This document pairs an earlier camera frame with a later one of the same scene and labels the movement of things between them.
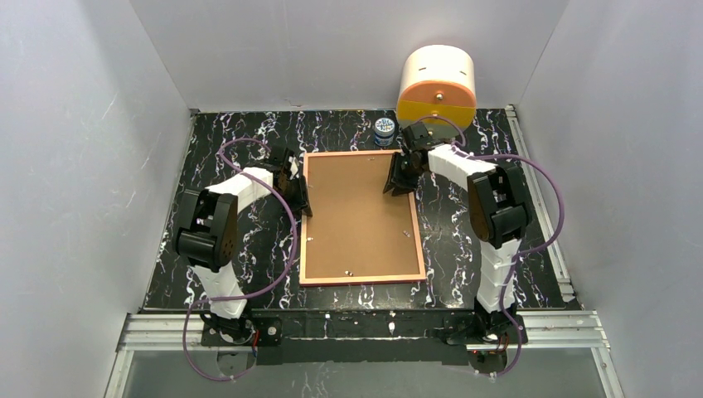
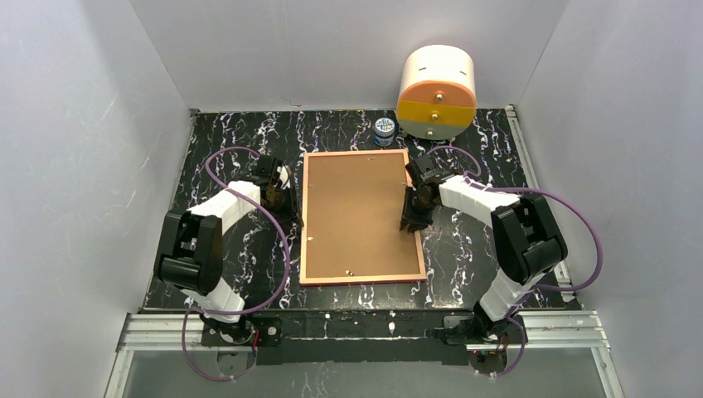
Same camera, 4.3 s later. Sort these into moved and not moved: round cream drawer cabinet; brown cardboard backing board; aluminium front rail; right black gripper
Moved: right black gripper
Not moved: aluminium front rail; round cream drawer cabinet; brown cardboard backing board
